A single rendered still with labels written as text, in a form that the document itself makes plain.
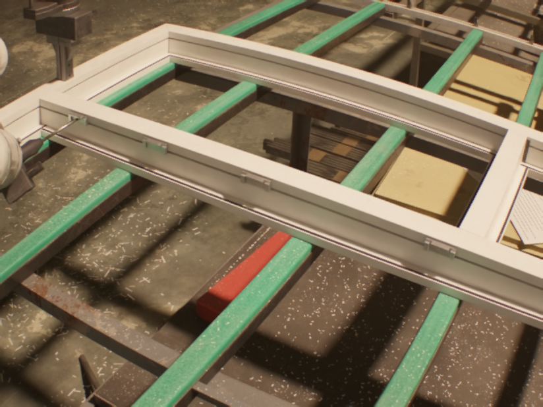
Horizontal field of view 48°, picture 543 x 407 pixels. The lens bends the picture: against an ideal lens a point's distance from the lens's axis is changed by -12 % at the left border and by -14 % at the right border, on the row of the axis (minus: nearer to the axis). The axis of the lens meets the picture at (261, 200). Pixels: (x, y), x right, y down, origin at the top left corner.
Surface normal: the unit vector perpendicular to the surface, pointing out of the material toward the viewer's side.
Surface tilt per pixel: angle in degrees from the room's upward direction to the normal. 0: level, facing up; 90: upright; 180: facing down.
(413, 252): 90
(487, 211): 0
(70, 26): 90
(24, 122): 90
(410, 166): 0
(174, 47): 90
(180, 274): 0
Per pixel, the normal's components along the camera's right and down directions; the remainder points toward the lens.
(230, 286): 0.04, -0.83
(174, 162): -0.52, 0.47
